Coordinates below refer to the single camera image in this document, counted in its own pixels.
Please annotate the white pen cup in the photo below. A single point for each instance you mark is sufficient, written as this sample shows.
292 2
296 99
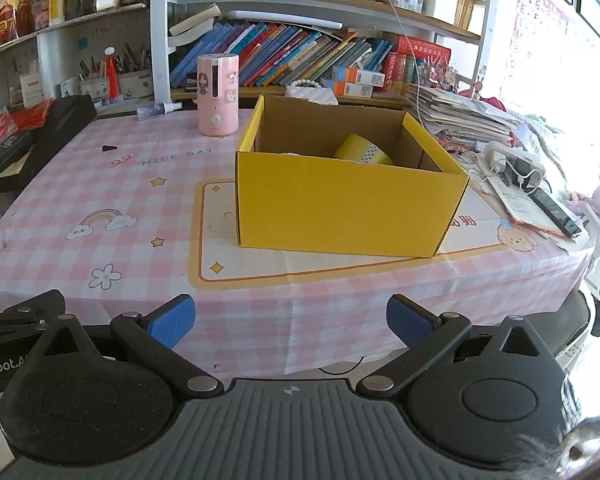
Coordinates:
440 5

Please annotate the red printed box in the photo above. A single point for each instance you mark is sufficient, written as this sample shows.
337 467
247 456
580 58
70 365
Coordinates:
420 60

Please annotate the row of leaning books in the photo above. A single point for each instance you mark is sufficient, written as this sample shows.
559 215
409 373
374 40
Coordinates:
280 55

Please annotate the white power strip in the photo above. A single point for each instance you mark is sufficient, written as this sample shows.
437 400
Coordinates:
515 160

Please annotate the white box red label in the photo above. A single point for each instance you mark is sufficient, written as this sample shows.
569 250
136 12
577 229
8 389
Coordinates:
32 87

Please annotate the white spray bottle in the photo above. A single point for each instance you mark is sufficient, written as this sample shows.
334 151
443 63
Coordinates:
157 110

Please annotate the thick beige book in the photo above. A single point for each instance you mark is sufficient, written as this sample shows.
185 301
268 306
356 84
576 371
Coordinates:
195 20

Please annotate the white bookshelf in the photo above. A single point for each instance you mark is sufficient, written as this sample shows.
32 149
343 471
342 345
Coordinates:
160 35

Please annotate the red tassel ornament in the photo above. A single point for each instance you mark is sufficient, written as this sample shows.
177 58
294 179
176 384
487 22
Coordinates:
112 77

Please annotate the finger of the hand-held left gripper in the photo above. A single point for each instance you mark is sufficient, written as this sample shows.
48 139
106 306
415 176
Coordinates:
35 305
5 329

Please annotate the small black wedge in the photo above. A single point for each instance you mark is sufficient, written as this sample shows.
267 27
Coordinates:
108 148

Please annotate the black smartphone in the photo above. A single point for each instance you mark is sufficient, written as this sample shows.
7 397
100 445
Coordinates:
557 212

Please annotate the stack of papers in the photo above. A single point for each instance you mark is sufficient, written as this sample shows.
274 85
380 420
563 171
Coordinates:
460 115

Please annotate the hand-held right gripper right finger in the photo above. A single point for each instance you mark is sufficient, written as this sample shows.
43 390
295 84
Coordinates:
407 317

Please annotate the white jar yellow label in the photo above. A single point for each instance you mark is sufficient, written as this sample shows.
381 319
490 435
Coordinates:
56 7

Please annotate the wall poster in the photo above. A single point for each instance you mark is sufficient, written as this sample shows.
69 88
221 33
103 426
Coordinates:
535 35

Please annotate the black stool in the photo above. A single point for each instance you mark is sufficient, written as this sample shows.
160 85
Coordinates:
565 330

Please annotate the yellow tape roll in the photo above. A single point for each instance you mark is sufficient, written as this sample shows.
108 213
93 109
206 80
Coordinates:
360 150

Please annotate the black long box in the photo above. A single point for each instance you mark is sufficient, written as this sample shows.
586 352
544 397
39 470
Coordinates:
7 152

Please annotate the yellow cardboard box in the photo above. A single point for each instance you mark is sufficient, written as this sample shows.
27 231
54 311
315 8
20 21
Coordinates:
340 210

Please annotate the orange white carton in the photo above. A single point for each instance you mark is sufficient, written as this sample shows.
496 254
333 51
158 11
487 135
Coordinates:
360 76
355 90

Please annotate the grey pen holder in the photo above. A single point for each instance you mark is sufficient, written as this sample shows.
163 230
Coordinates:
136 85
95 87

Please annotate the dark furry cloth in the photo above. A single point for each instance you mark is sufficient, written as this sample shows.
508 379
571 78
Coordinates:
535 452

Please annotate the black electronic keyboard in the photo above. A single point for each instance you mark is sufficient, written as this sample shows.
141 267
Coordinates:
65 110

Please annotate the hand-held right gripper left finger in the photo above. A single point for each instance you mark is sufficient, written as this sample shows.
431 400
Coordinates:
172 320

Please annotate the pink checked tablecloth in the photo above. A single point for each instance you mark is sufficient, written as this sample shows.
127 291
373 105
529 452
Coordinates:
130 200

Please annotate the pink humidifier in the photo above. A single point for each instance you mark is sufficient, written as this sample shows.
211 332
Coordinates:
217 100

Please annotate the white flat board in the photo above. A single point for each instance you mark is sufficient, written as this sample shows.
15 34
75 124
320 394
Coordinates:
280 19

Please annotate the pink booklet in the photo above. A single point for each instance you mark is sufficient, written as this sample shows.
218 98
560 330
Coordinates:
522 210

